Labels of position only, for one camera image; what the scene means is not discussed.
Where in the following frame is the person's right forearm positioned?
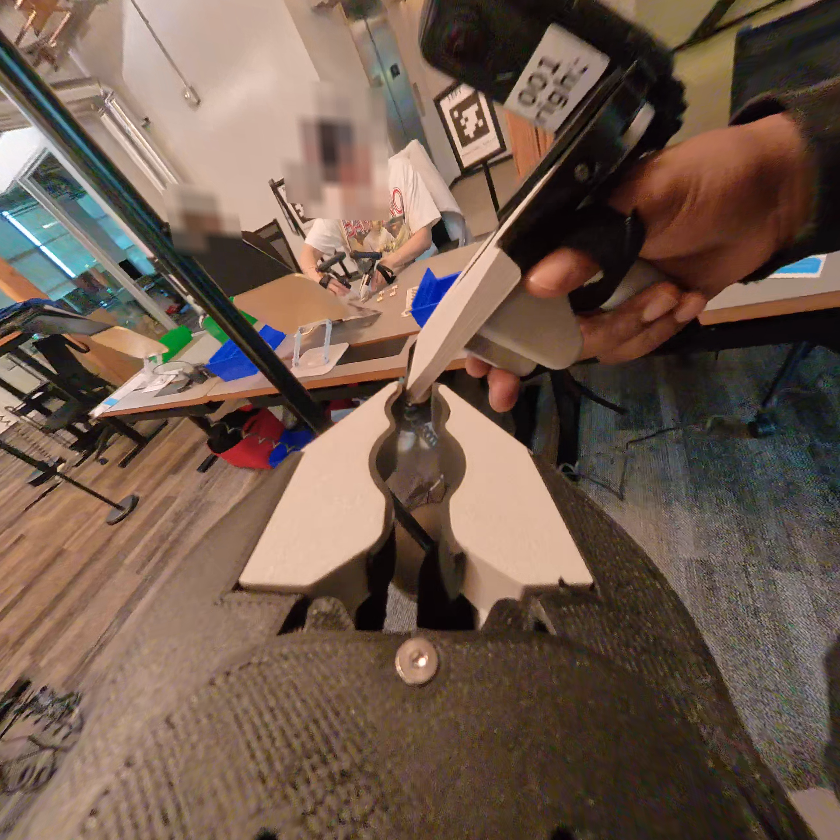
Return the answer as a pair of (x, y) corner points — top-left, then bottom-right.
(728, 0), (840, 283)

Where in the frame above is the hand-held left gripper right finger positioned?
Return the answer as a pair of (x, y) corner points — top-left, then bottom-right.
(433, 384), (595, 629)

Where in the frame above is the thin black floor stand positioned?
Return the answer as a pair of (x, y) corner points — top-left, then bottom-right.
(0, 438), (140, 526)

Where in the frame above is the clear acrylic stand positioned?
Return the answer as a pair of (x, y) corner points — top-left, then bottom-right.
(289, 318), (350, 377)

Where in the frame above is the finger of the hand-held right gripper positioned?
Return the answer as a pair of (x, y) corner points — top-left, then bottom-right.
(406, 233), (524, 404)

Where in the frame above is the black printed hoodie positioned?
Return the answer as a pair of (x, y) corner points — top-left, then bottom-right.
(0, 678), (86, 798)

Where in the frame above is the black round-base stand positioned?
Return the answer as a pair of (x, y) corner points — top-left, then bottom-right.
(0, 29), (437, 552)

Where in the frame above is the black white marker poster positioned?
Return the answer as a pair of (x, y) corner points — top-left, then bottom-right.
(432, 80), (511, 175)

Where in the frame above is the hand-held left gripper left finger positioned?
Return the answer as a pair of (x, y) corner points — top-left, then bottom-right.
(238, 382), (403, 627)

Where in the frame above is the white blue card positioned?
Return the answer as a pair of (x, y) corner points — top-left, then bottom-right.
(766, 255), (826, 281)

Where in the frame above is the brown cardboard sheet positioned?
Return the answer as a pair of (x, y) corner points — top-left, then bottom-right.
(233, 272), (382, 329)

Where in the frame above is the wall conduit pipe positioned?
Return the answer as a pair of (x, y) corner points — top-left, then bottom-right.
(128, 0), (202, 109)

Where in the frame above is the person's right hand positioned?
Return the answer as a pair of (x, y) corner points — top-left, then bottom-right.
(466, 112), (815, 416)

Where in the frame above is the long work table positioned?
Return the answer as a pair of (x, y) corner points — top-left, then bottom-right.
(92, 239), (506, 421)

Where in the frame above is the blue plastic bin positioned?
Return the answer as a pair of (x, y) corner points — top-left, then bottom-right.
(408, 266), (463, 329)
(205, 323), (287, 383)

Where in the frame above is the black chair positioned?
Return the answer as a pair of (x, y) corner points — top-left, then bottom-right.
(239, 218), (296, 277)

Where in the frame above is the red blue bag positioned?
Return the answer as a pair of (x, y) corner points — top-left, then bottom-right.
(207, 406), (319, 471)

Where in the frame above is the green plastic bin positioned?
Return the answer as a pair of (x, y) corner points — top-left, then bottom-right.
(156, 314), (258, 363)

